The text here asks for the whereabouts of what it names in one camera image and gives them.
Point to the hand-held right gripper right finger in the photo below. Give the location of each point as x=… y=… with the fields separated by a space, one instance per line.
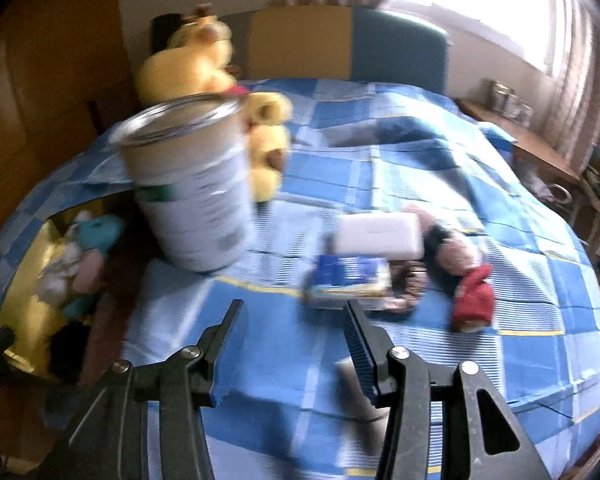
x=362 y=355

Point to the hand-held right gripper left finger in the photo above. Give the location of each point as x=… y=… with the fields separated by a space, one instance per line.
x=230 y=340

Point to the gold foil bag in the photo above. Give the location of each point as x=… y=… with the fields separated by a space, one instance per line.
x=27 y=280

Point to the satin hair scrunchie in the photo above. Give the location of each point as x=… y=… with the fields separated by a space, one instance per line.
x=410 y=285

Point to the pink dishcloth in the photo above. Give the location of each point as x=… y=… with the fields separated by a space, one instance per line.
x=455 y=252

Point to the blue teddy plush toy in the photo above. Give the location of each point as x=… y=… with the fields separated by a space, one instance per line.
x=100 y=232

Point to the blue tissue pack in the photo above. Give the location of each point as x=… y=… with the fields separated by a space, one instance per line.
x=340 y=272

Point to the white power bank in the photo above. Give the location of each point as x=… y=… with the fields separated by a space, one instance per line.
x=380 y=235

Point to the red knit hat doll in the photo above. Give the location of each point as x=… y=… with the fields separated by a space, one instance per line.
x=472 y=302

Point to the white metal can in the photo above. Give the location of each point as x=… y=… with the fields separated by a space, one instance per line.
x=190 y=195

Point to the blue plaid blanket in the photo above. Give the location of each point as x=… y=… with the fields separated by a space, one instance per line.
x=430 y=180

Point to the wooden desk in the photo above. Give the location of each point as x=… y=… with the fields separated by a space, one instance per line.
x=530 y=150

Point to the wooden wardrobe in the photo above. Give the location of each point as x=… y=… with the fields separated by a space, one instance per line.
x=40 y=85

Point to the large yellow plush toy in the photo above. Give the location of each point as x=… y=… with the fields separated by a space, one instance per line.
x=190 y=60

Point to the clear containers on desk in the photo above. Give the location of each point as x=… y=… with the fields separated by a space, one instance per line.
x=505 y=100

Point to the yellow and blue headboard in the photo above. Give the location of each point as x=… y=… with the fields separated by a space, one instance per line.
x=300 y=45

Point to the window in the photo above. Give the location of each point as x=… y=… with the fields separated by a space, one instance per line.
x=480 y=10

